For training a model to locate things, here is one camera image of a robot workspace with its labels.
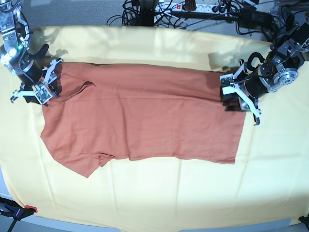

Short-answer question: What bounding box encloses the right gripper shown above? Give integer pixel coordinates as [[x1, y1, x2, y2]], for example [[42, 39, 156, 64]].
[[13, 54, 42, 104]]

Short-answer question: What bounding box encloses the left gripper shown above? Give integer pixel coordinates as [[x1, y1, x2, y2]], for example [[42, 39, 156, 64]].
[[220, 65, 272, 112]]

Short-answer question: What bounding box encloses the salmon pink T-shirt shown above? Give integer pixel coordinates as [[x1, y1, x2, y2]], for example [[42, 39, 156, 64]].
[[41, 62, 245, 177]]

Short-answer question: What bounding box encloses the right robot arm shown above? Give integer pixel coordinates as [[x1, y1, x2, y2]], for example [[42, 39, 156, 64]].
[[0, 0, 50, 105]]

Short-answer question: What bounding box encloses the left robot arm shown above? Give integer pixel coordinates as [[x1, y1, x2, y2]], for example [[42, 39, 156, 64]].
[[220, 22, 309, 117]]

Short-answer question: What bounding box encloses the black power adapter box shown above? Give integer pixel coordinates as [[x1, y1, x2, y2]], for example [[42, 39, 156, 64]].
[[238, 8, 273, 29]]

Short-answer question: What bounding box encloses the yellow table cloth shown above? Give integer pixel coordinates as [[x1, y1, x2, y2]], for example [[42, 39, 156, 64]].
[[0, 26, 309, 232]]

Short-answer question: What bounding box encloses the white power strip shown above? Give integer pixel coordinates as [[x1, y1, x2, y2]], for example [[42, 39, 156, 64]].
[[154, 1, 235, 19]]

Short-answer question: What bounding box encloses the blue black bar clamp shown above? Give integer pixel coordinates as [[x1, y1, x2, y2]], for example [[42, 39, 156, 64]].
[[0, 197, 38, 232]]

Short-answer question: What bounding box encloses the black clamp right corner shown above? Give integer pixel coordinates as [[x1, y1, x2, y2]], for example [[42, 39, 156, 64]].
[[298, 216, 309, 231]]

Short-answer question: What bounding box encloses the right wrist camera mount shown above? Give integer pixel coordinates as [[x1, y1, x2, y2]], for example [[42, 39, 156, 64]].
[[10, 58, 63, 105]]

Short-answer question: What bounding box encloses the black stand post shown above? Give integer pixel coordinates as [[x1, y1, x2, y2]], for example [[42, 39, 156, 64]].
[[138, 0, 156, 27]]

